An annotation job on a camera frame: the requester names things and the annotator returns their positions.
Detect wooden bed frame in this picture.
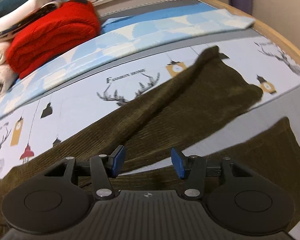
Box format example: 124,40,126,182
199,0,300,66

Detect printed white grey bed sheet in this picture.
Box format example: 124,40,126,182
0,0,300,240

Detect blue white patterned folded blanket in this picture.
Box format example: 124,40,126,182
0,3,255,119

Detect white folded garment stack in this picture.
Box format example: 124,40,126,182
0,0,63,42

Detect dark olive corduroy pants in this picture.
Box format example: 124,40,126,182
0,47,300,238

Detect red folded knit sweater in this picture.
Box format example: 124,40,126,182
6,1,101,79

